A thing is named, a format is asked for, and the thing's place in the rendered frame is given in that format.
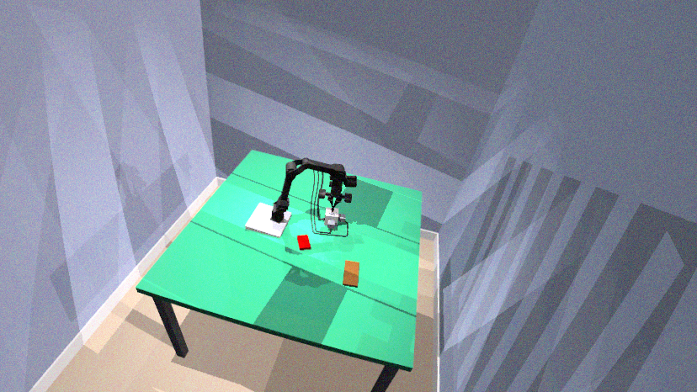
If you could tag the brown flat rectangular board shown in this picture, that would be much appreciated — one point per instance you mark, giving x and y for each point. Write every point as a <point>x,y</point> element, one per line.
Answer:
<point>351,273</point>

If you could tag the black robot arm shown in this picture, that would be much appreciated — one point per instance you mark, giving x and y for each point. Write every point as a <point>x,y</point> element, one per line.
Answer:
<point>337,176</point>

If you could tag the red rectangular block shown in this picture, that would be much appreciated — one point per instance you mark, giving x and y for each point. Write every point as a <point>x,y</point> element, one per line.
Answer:
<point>303,243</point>

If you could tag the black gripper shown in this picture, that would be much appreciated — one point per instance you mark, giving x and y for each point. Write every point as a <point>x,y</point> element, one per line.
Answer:
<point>335,193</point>

